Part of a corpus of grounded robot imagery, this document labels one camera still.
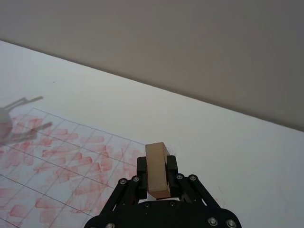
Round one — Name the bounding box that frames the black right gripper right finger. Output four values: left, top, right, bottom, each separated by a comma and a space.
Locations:
165, 155, 226, 211

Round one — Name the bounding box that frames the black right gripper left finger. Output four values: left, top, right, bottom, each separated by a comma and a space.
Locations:
99, 156, 149, 217

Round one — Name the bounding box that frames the tan wooden block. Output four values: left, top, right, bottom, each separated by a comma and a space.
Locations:
145, 142, 172, 200

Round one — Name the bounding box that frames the white sheet with red marks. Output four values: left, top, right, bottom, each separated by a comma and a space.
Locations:
0, 39, 304, 228

